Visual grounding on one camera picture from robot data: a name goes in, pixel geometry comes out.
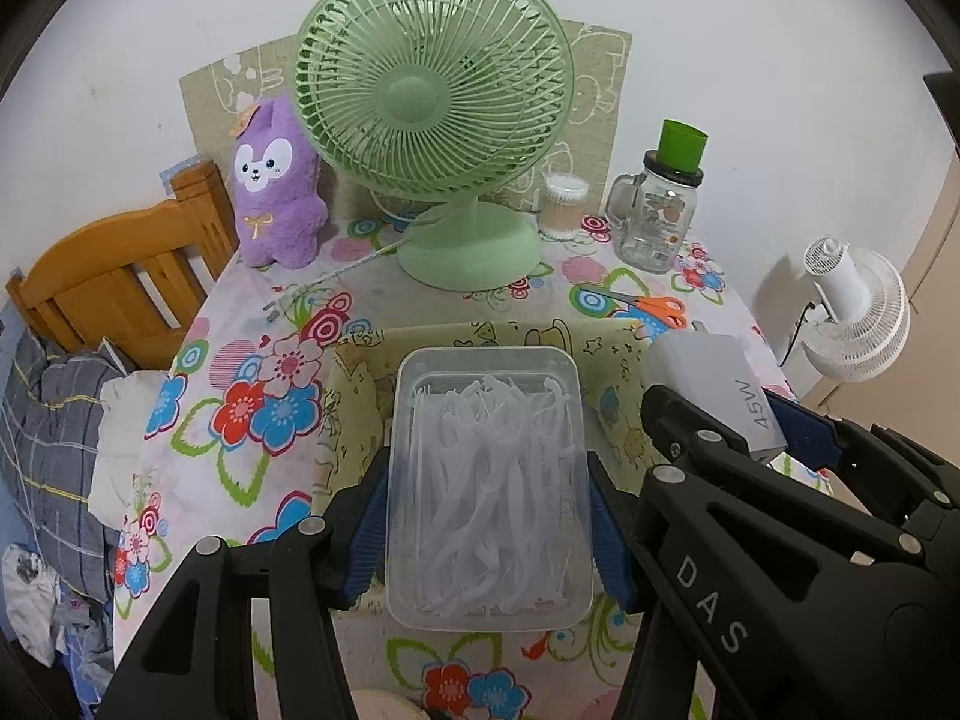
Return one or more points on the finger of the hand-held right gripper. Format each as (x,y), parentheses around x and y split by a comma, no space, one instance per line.
(806,431)
(701,439)

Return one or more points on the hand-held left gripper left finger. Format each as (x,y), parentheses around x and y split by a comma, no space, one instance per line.
(367,532)

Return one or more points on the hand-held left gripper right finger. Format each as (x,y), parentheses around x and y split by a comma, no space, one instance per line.
(611,540)

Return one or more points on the white charger block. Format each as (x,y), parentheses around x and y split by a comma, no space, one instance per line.
(712,375)

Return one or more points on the clear floss pick box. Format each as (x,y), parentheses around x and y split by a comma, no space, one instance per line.
(487,480)

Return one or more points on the white floor fan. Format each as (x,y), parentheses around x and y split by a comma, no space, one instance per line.
(862,315)

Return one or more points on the glass mug jar green lid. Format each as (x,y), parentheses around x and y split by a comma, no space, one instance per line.
(660,225)

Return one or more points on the floral tablecloth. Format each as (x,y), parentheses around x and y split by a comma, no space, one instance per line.
(247,330)

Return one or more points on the white pillow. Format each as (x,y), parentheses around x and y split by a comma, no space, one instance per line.
(127,420)

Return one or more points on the clear cotton swab jar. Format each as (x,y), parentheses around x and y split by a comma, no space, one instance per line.
(564,210)

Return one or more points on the blue printed bed sheet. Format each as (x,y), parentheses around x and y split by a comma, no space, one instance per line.
(82,645)

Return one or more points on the grey plaid pillow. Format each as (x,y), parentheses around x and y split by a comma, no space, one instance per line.
(52,450)

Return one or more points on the white crumpled cloth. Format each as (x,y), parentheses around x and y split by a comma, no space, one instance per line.
(30,592)

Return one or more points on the purple plush toy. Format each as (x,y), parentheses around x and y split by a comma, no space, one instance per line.
(274,202)

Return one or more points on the wooden bed headboard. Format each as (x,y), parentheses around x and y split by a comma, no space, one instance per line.
(97,285)

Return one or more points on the green desk fan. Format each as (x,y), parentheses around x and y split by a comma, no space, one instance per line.
(420,97)

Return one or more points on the green cartoon print wall panel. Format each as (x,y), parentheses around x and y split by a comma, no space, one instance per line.
(592,90)

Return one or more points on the blue wall sticker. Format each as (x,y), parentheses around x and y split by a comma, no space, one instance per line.
(176,169)

